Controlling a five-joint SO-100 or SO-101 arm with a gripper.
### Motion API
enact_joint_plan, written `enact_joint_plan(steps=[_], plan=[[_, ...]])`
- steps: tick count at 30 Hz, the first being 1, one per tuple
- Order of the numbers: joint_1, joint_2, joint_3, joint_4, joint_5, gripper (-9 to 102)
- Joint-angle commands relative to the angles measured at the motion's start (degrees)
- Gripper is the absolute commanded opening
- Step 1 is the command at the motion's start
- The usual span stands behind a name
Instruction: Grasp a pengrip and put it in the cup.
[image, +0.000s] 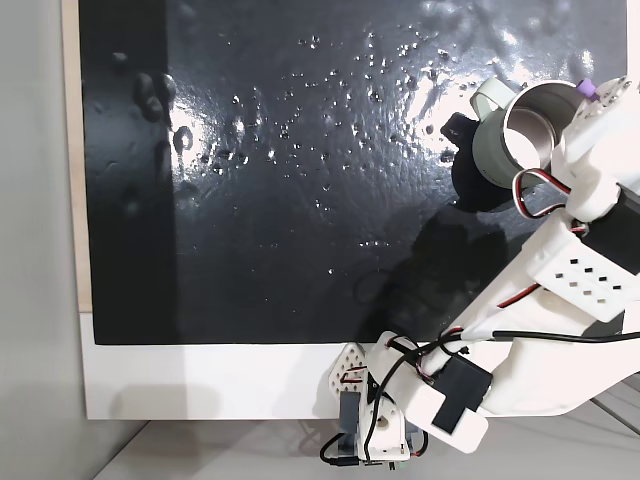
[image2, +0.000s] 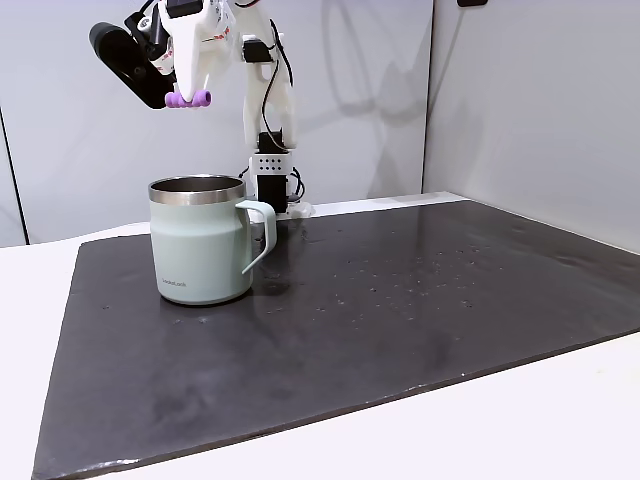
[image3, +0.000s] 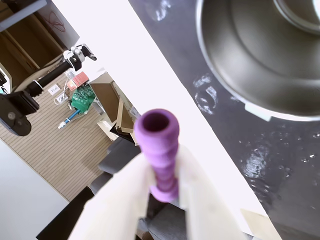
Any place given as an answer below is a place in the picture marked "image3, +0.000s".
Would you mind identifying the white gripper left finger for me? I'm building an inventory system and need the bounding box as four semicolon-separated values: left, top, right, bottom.
69;151;157;240

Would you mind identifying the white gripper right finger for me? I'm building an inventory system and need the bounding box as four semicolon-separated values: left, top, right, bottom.
175;146;249;240

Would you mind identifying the purple ribbed pen grip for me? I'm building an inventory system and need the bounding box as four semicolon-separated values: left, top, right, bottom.
133;108;181;203

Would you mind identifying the steel metal cup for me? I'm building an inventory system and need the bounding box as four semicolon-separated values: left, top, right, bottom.
195;0;320;123

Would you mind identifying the grey fabric sofa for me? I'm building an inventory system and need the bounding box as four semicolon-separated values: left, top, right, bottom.
89;136;253;240

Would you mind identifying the black table mat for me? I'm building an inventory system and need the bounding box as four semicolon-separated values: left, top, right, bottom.
127;0;320;240

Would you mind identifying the blue tube with white end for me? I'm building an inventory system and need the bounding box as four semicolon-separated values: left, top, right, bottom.
57;109;81;130

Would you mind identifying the brown cardboard box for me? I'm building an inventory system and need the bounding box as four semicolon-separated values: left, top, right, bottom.
89;71;141;147

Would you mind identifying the green patterned bag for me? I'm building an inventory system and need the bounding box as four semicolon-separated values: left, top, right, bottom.
68;84;98;116

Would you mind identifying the white power strip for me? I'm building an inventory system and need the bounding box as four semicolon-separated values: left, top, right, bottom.
54;91;70;105

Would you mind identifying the red small box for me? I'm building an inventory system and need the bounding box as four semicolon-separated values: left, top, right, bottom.
66;71;90;92

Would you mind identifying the wooden shelf unit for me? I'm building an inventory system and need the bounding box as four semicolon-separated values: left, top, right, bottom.
0;0;81;94

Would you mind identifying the red cable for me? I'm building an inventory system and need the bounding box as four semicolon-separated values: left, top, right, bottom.
46;10;67;34

